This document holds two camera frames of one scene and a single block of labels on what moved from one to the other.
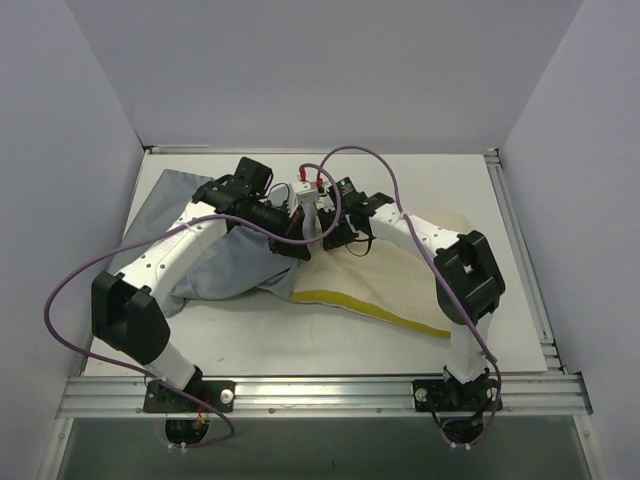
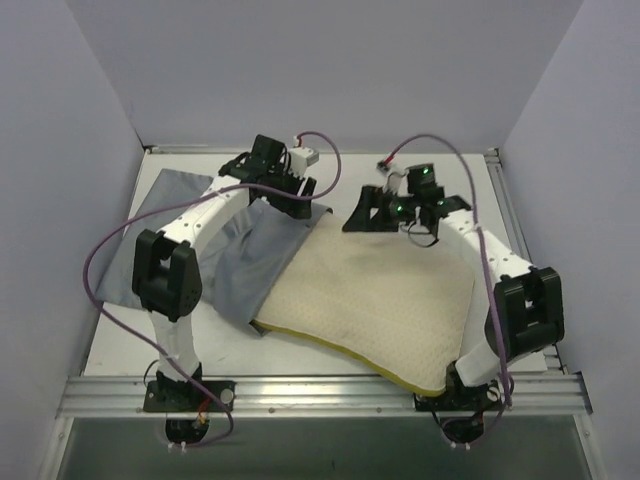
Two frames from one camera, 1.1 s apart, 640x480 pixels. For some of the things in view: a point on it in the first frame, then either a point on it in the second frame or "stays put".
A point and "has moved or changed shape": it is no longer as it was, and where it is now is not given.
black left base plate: (160, 398) stays put
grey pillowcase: (243, 259) has moved or changed shape
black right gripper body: (335, 233) → (382, 211)
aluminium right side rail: (552, 357) stays put
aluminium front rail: (526, 396) stays put
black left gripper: (291, 245) → (298, 198)
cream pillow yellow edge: (378, 273) has moved or changed shape
